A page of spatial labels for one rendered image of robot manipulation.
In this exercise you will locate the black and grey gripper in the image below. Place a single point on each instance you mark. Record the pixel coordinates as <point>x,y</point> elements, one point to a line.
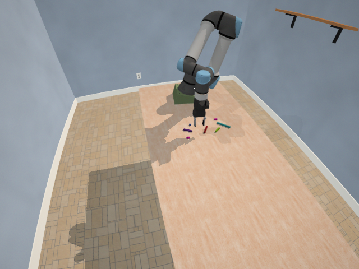
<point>200,102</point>

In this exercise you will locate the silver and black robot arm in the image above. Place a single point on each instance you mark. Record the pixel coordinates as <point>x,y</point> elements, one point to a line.
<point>229,29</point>

